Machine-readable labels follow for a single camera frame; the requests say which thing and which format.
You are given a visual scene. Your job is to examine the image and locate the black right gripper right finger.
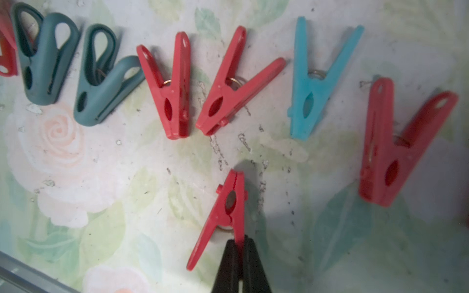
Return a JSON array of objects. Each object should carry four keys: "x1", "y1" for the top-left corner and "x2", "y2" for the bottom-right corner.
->
[{"x1": 243, "y1": 236, "x2": 272, "y2": 293}]

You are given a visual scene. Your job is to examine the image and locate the grey-teal clothespin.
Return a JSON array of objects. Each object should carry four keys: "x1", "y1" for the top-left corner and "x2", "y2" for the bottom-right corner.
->
[
  {"x1": 10, "y1": 2, "x2": 81, "y2": 106},
  {"x1": 73, "y1": 24, "x2": 145, "y2": 127}
]

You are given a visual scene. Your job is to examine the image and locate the teal clothespin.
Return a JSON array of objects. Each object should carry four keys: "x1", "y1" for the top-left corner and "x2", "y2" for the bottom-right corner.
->
[{"x1": 287, "y1": 17, "x2": 365, "y2": 140}]

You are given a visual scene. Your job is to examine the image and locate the red clothespin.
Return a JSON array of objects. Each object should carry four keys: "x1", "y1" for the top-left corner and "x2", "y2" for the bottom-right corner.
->
[
  {"x1": 136, "y1": 32, "x2": 191, "y2": 140},
  {"x1": 1, "y1": 1, "x2": 18, "y2": 77},
  {"x1": 196, "y1": 26, "x2": 287, "y2": 136},
  {"x1": 359, "y1": 78, "x2": 459, "y2": 207}
]

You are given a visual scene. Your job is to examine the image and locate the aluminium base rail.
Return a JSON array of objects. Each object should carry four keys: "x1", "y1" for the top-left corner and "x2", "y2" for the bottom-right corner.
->
[{"x1": 1, "y1": 252, "x2": 78, "y2": 293}]

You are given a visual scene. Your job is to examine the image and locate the red clothespin second row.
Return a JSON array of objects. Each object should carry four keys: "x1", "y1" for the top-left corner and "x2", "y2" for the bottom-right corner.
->
[{"x1": 186, "y1": 169, "x2": 248, "y2": 271}]

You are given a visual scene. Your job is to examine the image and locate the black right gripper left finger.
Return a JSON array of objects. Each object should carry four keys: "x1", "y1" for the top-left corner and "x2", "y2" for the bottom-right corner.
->
[{"x1": 211, "y1": 240, "x2": 242, "y2": 293}]

